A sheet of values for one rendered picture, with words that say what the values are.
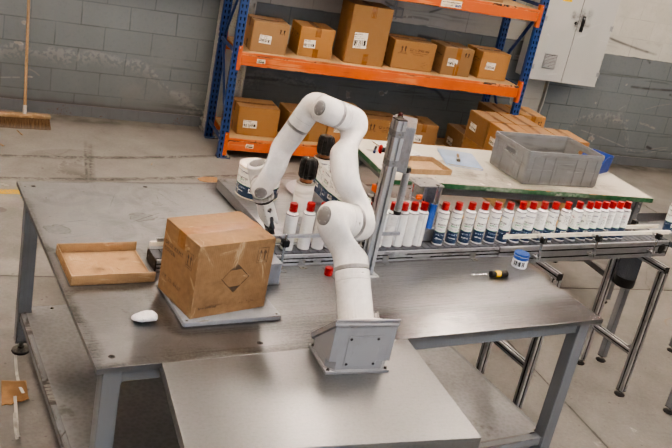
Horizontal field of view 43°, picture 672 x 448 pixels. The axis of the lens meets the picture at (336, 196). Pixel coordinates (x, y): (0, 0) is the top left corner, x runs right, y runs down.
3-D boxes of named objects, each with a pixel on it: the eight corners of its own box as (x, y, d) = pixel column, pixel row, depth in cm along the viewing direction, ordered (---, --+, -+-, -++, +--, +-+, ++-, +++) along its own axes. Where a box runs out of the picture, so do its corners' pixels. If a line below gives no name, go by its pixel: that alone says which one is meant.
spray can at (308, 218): (305, 245, 355) (314, 200, 348) (310, 251, 351) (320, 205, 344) (294, 245, 353) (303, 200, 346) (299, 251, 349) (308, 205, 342)
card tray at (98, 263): (135, 250, 331) (136, 241, 330) (154, 281, 311) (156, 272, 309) (55, 253, 316) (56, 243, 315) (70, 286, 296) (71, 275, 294)
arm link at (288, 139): (310, 144, 312) (265, 206, 322) (307, 126, 326) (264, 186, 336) (289, 132, 309) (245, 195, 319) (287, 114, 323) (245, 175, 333)
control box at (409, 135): (407, 162, 354) (417, 118, 348) (405, 174, 338) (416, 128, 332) (383, 156, 354) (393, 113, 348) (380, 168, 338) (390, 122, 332)
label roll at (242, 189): (267, 186, 413) (272, 158, 409) (283, 202, 397) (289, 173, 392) (229, 185, 404) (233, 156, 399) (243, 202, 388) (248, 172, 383)
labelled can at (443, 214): (437, 241, 389) (448, 200, 382) (443, 246, 385) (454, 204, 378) (428, 241, 386) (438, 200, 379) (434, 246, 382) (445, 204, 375)
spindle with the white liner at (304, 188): (303, 216, 386) (315, 154, 376) (311, 224, 378) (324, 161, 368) (285, 216, 381) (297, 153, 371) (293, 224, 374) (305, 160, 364)
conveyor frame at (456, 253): (484, 246, 408) (486, 237, 406) (498, 256, 399) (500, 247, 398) (146, 259, 326) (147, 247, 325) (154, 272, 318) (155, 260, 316)
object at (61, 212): (412, 187, 477) (413, 184, 477) (602, 323, 357) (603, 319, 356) (16, 185, 373) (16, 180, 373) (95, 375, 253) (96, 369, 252)
